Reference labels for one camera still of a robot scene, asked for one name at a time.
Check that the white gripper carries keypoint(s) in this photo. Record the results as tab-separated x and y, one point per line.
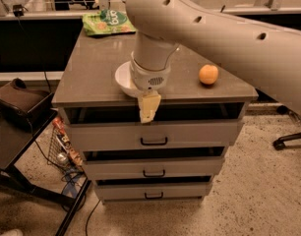
150	78

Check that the white bowl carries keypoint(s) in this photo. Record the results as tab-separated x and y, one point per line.
124	80

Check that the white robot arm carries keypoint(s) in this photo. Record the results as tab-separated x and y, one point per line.
268	57

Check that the green rice chip bag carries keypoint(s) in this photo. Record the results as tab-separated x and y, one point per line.
106	22

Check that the grey drawer cabinet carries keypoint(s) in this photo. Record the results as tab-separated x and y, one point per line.
104	125

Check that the orange fruit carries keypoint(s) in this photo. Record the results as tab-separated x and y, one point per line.
208	74

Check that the black office chair base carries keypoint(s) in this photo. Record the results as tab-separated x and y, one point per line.
279	144

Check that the black side table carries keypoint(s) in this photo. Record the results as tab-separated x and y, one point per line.
13	144

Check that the black power adapter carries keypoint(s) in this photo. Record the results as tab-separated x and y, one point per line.
18	10

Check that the top drawer black handle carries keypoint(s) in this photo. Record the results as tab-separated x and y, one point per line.
153	143

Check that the drawer black handle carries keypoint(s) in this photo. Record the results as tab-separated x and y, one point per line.
153	143
154	174
156	196

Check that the middle drawer black handle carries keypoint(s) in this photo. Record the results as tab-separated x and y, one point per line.
154	174

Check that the bottom drawer black handle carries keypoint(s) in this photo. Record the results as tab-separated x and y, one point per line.
156	196

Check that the wire basket with snacks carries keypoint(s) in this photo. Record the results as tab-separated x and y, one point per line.
61	152

